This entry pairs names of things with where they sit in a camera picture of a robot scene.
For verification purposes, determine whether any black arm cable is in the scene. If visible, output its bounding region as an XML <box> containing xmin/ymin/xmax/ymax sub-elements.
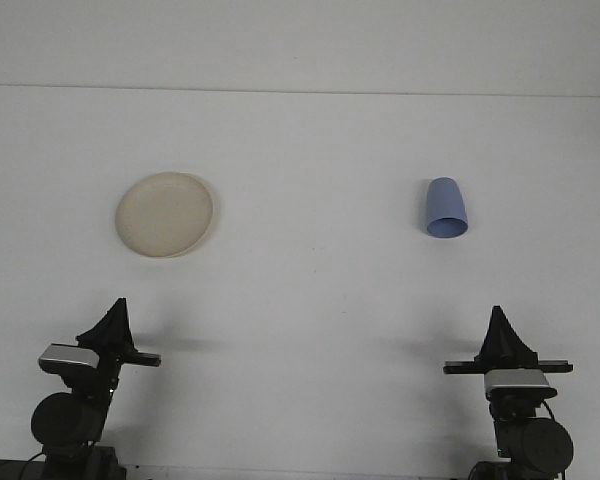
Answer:
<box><xmin>21</xmin><ymin>451</ymin><xmax>47</xmax><ymax>475</ymax></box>

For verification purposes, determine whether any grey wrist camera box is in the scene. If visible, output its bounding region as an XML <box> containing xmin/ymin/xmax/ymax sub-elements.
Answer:
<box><xmin>37</xmin><ymin>343</ymin><xmax>101</xmax><ymax>375</ymax></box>
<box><xmin>483</xmin><ymin>368</ymin><xmax>553</xmax><ymax>401</ymax></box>

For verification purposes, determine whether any pale round plate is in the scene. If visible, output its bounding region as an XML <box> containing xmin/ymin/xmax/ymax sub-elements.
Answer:
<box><xmin>114</xmin><ymin>171</ymin><xmax>222</xmax><ymax>260</ymax></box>

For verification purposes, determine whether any pale blue cup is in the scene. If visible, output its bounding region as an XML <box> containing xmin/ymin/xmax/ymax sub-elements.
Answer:
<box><xmin>419</xmin><ymin>176</ymin><xmax>470</xmax><ymax>241</ymax></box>

